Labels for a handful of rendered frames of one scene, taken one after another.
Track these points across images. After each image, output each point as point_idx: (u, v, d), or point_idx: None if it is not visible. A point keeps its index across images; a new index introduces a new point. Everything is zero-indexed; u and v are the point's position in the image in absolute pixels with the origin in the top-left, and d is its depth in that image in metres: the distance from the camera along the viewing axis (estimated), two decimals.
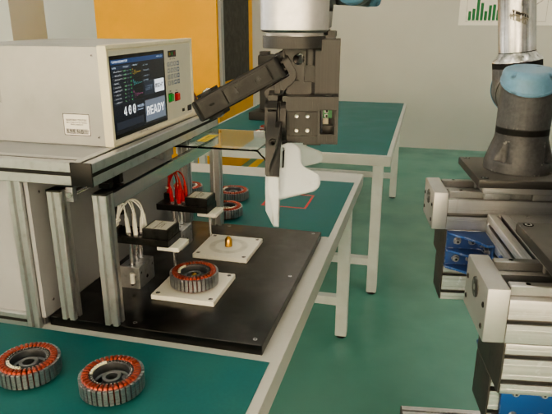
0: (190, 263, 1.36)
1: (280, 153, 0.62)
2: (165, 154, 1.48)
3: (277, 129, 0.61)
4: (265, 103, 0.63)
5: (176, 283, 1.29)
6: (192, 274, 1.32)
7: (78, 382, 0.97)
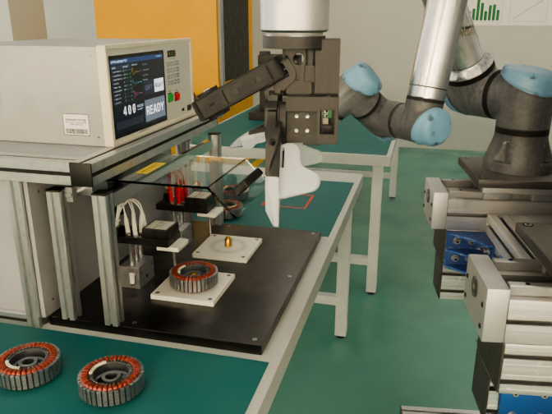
0: (190, 263, 1.36)
1: (280, 153, 0.62)
2: (94, 190, 1.17)
3: (277, 129, 0.61)
4: (265, 103, 0.63)
5: (176, 283, 1.29)
6: (191, 274, 1.32)
7: (77, 382, 0.97)
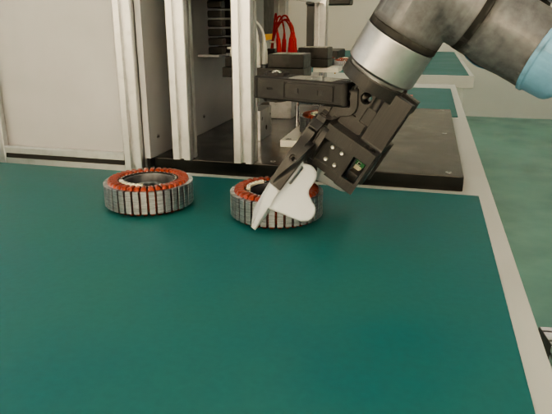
0: None
1: (295, 171, 0.61)
2: None
3: (304, 149, 0.60)
4: (313, 118, 0.61)
5: None
6: None
7: (233, 197, 0.67)
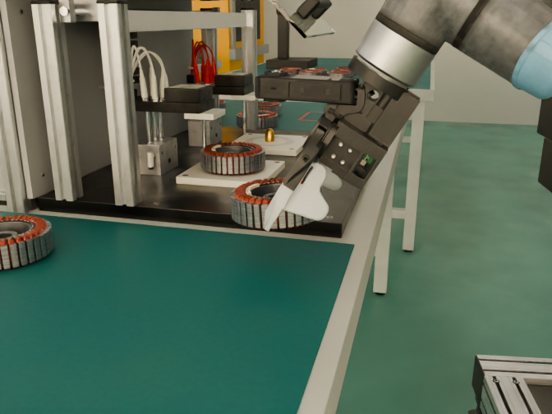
0: (227, 143, 1.02)
1: (306, 170, 0.62)
2: None
3: (316, 149, 0.61)
4: (320, 117, 0.62)
5: (210, 163, 0.95)
6: None
7: (238, 203, 0.66)
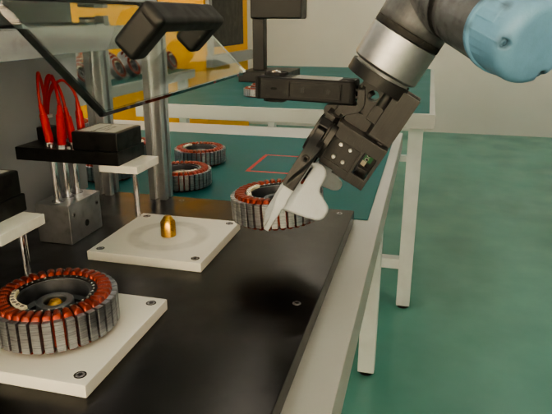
0: (24, 282, 0.54)
1: (306, 170, 0.62)
2: None
3: (315, 149, 0.61)
4: (321, 117, 0.62)
5: (39, 337, 0.47)
6: (49, 303, 0.52)
7: (239, 204, 0.66)
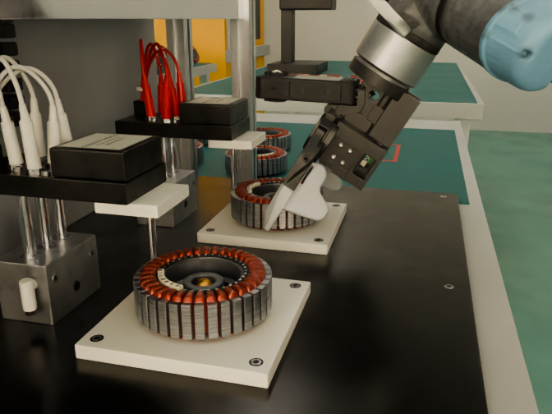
0: (165, 260, 0.48)
1: (306, 170, 0.62)
2: None
3: (316, 149, 0.61)
4: (321, 117, 0.62)
5: (204, 319, 0.42)
6: (199, 283, 0.47)
7: (239, 201, 0.66)
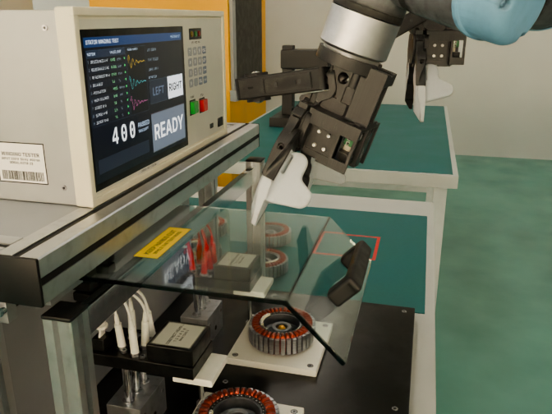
0: (212, 402, 0.77)
1: (285, 159, 0.62)
2: None
3: (290, 135, 0.61)
4: (295, 107, 0.62)
5: None
6: None
7: (254, 333, 0.95)
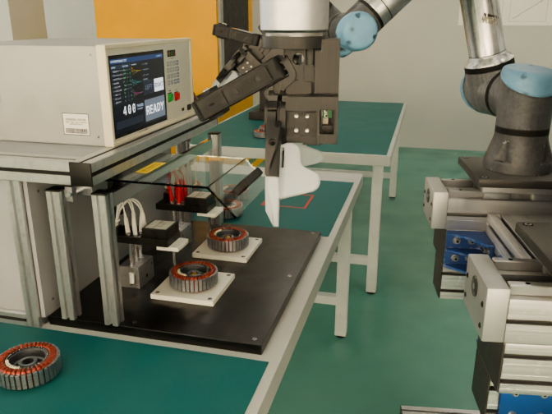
0: (180, 265, 1.34)
1: (280, 153, 0.62)
2: (94, 190, 1.17)
3: (277, 129, 0.61)
4: (265, 103, 0.63)
5: (193, 285, 1.28)
6: (191, 273, 1.32)
7: (209, 239, 1.52)
